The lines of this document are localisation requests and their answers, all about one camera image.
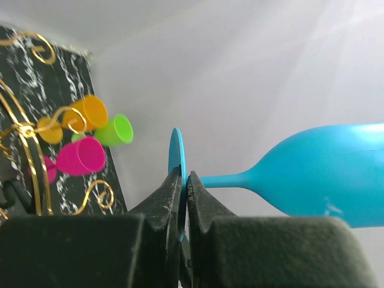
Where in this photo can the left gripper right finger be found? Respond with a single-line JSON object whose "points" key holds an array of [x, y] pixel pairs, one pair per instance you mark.
{"points": [[232, 251]]}

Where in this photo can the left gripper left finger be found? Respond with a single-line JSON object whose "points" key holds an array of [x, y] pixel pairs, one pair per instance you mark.
{"points": [[136, 249]]}

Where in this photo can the pink wine glass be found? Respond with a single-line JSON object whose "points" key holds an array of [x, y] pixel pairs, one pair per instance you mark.
{"points": [[82, 157]]}

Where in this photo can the green wine glass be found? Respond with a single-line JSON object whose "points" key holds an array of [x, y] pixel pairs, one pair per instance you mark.
{"points": [[117, 131]]}

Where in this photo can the blue wine glass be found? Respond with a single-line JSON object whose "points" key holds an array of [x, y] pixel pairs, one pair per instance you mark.
{"points": [[328, 171]]}

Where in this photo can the orange wine glass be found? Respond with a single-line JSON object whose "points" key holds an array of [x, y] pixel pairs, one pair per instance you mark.
{"points": [[78, 117]]}

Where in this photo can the gold wire wine glass rack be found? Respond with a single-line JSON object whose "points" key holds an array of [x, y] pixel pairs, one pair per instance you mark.
{"points": [[26, 129]]}

